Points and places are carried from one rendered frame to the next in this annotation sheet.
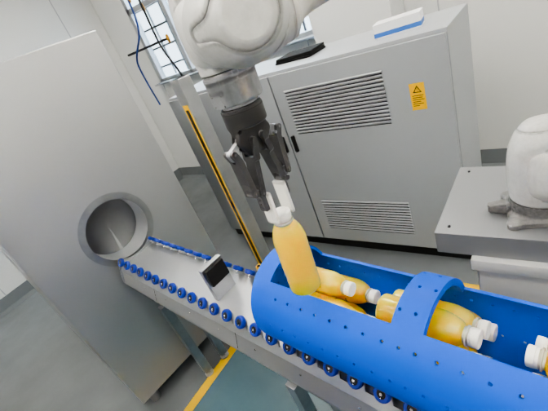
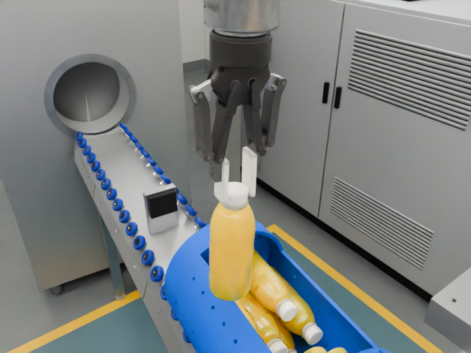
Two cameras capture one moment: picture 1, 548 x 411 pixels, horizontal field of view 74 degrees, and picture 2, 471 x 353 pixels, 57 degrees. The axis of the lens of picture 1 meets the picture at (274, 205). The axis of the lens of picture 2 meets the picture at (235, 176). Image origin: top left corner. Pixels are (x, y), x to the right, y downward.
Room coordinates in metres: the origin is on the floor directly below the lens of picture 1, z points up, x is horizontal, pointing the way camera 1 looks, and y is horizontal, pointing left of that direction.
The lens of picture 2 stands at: (0.11, -0.09, 1.81)
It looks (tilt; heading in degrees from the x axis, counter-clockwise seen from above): 32 degrees down; 9
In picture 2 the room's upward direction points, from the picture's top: straight up
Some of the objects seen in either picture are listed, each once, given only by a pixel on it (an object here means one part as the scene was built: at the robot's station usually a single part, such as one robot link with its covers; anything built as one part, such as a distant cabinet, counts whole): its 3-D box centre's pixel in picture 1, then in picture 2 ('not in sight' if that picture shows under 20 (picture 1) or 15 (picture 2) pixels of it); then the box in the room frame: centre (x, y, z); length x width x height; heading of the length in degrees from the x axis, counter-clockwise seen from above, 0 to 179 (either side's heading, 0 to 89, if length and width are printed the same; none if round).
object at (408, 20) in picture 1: (398, 24); not in sight; (2.02, -0.99, 1.48); 0.24 x 0.12 x 0.08; 53
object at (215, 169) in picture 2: (258, 201); (209, 164); (0.61, 0.02, 1.52); 0.03 x 0.01 x 0.05; 128
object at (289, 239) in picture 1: (294, 253); (231, 245); (0.63, 0.00, 1.36); 0.07 x 0.07 x 0.19
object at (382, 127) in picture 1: (315, 155); (357, 121); (2.60, -0.45, 0.72); 2.15 x 0.54 x 1.45; 45
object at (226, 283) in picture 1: (218, 277); (162, 211); (1.17, 0.31, 1.00); 0.10 x 0.04 x 0.15; 128
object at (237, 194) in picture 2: (281, 214); (234, 194); (0.63, -0.01, 1.46); 0.04 x 0.04 x 0.02
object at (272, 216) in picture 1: (269, 208); (221, 178); (0.62, 0.01, 1.49); 0.03 x 0.01 x 0.07; 38
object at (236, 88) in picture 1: (233, 86); (242, 5); (0.64, -0.01, 1.72); 0.09 x 0.09 x 0.06
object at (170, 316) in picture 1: (187, 341); (111, 253); (1.68, 0.79, 0.31); 0.06 x 0.06 x 0.63; 38
